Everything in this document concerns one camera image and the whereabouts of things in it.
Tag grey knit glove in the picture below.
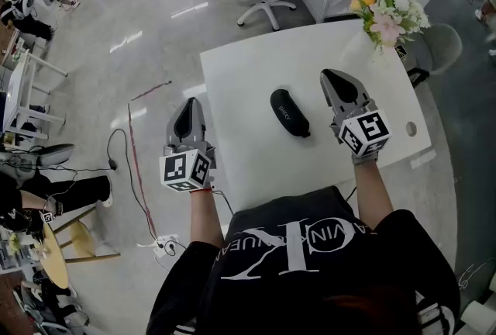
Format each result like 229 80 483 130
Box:
350 151 379 167

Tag white power strip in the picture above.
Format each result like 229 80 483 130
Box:
153 234 180 259

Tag round wooden table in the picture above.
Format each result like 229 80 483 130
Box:
38 224 70 290

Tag white side table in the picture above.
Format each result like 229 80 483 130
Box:
2 48 69 140

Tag yellow wooden stool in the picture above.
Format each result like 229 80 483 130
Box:
52 207 121 263

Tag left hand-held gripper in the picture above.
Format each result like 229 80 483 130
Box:
159 97 217 194

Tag black glasses case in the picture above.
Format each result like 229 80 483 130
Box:
270 88 312 139

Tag person's right forearm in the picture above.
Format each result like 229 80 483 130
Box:
353 161 396 230

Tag white vase with flowers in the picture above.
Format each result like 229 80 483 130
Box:
343 0 432 59

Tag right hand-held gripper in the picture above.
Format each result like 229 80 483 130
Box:
320 68 393 157

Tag white thin cable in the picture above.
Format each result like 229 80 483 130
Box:
456 259 489 290

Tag grey padded chair seat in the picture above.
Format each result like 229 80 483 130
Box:
36 143 76 168

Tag grey shell chair black legs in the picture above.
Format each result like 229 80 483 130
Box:
402 22 464 88

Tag black printed T-shirt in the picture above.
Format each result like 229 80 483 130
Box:
146 185 462 335

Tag black cable with adapter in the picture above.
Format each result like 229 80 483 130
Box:
107 127 164 250

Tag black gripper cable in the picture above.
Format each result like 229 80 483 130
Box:
212 189 236 216

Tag person's left forearm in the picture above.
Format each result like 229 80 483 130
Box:
189 189 226 249

